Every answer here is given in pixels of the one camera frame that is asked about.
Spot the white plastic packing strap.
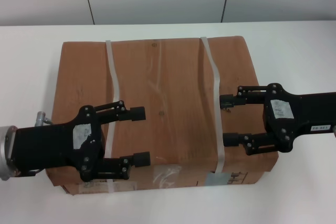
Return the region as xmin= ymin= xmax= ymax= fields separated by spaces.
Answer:
xmin=104 ymin=39 xmax=124 ymax=195
xmin=199 ymin=36 xmax=227 ymax=175

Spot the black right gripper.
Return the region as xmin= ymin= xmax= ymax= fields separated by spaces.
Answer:
xmin=219 ymin=83 xmax=336 ymax=156

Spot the brown cardboard box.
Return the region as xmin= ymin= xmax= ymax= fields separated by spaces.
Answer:
xmin=45 ymin=35 xmax=279 ymax=196

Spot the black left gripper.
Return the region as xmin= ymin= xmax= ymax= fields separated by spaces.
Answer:
xmin=10 ymin=105 xmax=106 ymax=183

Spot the left gripper cable with connector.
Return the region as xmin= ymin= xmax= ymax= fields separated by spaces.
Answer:
xmin=35 ymin=111 xmax=55 ymax=127

